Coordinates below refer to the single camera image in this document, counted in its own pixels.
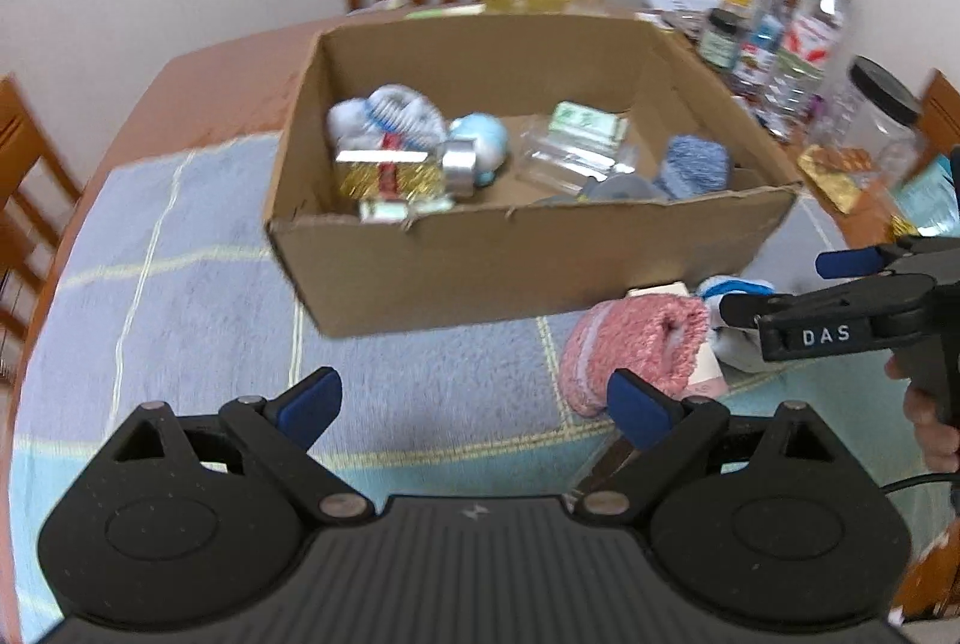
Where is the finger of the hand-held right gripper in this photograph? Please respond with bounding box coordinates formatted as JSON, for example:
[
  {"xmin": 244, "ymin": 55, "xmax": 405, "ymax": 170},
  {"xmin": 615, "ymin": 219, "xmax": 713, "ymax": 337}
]
[
  {"xmin": 816, "ymin": 237, "xmax": 929, "ymax": 280},
  {"xmin": 718, "ymin": 275, "xmax": 931, "ymax": 331}
]

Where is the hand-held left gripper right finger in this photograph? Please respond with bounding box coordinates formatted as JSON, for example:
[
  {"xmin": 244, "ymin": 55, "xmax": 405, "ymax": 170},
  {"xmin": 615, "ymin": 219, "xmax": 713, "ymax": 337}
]
[{"xmin": 571, "ymin": 370, "xmax": 837, "ymax": 529}]

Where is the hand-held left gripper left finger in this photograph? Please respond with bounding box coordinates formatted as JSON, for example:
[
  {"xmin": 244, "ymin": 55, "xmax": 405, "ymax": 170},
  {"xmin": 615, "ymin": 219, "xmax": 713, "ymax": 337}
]
[{"xmin": 111, "ymin": 368, "xmax": 376, "ymax": 526}]

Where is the pink knitted sock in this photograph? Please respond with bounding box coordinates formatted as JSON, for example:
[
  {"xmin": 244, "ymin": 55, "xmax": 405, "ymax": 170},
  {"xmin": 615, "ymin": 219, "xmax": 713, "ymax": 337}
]
[{"xmin": 559, "ymin": 297, "xmax": 710, "ymax": 420}]

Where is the clear plastic packet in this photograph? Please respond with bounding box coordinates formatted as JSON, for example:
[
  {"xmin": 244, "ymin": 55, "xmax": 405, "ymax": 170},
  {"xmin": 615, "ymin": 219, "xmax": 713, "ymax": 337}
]
[{"xmin": 521, "ymin": 119, "xmax": 640, "ymax": 195}]

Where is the person's right hand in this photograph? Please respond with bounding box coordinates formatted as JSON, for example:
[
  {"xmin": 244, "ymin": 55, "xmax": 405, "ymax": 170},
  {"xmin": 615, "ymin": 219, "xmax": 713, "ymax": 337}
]
[{"xmin": 885, "ymin": 354, "xmax": 960, "ymax": 474}]

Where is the white sock with blue stripe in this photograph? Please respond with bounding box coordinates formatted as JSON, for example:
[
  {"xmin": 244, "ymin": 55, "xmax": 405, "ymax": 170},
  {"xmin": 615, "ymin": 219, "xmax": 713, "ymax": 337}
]
[
  {"xmin": 696, "ymin": 275, "xmax": 777, "ymax": 375},
  {"xmin": 326, "ymin": 83, "xmax": 445, "ymax": 151}
]

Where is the gold foil packet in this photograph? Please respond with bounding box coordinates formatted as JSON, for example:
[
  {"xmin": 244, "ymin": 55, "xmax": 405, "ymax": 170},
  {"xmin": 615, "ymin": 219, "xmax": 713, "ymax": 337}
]
[{"xmin": 796, "ymin": 145, "xmax": 871, "ymax": 214}]

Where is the teal packet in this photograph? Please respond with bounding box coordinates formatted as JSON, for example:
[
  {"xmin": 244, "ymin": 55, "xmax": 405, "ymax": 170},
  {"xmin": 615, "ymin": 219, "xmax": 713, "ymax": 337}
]
[{"xmin": 896, "ymin": 156, "xmax": 953, "ymax": 230}]

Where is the clear jar with black lid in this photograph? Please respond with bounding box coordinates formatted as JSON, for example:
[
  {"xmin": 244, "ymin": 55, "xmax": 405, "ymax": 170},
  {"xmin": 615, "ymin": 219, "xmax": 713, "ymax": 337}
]
[{"xmin": 814, "ymin": 55, "xmax": 925, "ymax": 187}]

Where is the blue grey checked tablecloth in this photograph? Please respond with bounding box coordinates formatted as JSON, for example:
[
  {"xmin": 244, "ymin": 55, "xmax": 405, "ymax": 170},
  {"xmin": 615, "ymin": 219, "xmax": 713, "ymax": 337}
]
[{"xmin": 11, "ymin": 130, "xmax": 931, "ymax": 622}]

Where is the blue knitted sock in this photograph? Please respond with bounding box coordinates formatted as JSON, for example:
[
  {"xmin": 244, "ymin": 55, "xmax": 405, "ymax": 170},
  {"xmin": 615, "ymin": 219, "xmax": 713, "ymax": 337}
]
[{"xmin": 654, "ymin": 135, "xmax": 734, "ymax": 200}]

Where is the green white tissue packet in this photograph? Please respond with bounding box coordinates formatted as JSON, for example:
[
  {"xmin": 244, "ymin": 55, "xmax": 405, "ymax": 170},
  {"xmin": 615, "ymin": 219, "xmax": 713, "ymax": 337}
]
[
  {"xmin": 550, "ymin": 101, "xmax": 629, "ymax": 146},
  {"xmin": 358, "ymin": 197, "xmax": 455, "ymax": 225}
]

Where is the clear water bottle red label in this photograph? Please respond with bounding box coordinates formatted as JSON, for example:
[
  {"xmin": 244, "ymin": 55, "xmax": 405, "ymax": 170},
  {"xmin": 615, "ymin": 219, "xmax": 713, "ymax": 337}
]
[{"xmin": 776, "ymin": 0, "xmax": 856, "ymax": 105}]

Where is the gold wrapped gift box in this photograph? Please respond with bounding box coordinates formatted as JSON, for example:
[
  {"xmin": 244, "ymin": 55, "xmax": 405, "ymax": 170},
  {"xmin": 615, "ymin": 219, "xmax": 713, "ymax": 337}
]
[{"xmin": 336, "ymin": 147, "xmax": 443, "ymax": 200}]

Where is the small dark glass jar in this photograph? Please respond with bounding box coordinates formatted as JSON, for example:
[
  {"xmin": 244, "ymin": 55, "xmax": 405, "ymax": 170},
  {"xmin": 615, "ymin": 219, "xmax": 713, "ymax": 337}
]
[{"xmin": 701, "ymin": 6, "xmax": 741, "ymax": 71}]

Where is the silver tape roll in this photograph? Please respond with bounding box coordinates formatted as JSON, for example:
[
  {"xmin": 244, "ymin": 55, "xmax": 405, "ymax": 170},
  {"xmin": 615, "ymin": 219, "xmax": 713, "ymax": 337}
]
[{"xmin": 441, "ymin": 140, "xmax": 481, "ymax": 196}]

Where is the light blue plush toy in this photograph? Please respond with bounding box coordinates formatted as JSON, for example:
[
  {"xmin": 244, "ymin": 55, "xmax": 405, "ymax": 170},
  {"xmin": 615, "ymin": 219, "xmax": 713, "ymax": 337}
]
[{"xmin": 448, "ymin": 113, "xmax": 512, "ymax": 186}]

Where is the black cable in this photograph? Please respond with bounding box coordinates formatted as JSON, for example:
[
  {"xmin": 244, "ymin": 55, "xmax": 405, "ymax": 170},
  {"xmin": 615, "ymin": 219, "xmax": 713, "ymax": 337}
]
[{"xmin": 877, "ymin": 473, "xmax": 960, "ymax": 511}]

